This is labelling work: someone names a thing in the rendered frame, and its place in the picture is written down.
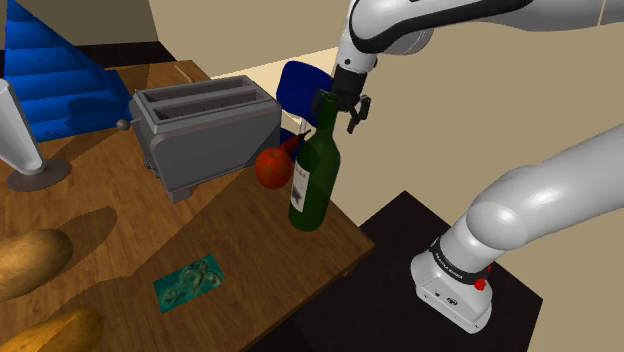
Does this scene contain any red pear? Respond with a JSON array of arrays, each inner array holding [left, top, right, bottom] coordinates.
[[279, 128, 312, 158]]

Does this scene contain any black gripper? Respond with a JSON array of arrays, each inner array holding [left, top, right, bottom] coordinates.
[[331, 65, 372, 135]]

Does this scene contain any grey two-slot toaster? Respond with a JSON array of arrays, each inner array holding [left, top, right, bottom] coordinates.
[[115, 74, 283, 204]]

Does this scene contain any blue staircase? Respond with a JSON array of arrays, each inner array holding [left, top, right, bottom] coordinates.
[[3, 0, 134, 144]]

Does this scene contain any blue chair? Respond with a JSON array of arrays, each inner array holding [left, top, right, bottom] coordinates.
[[275, 60, 335, 148]]

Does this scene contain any teal patterned card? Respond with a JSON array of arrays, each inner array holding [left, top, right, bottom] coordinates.
[[152, 253, 226, 314]]

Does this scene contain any brown wooden table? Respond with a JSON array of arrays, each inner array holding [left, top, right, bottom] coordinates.
[[0, 59, 376, 352]]

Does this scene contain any dark green wine bottle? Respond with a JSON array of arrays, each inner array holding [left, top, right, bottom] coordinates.
[[287, 90, 342, 233]]

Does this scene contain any brown potato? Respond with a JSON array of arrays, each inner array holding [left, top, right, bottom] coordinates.
[[0, 228, 75, 303]]

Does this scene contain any black robot stand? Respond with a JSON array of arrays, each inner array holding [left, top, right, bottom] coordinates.
[[250, 189, 544, 352]]

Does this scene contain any red apple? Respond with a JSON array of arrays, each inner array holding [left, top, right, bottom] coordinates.
[[254, 147, 294, 190]]

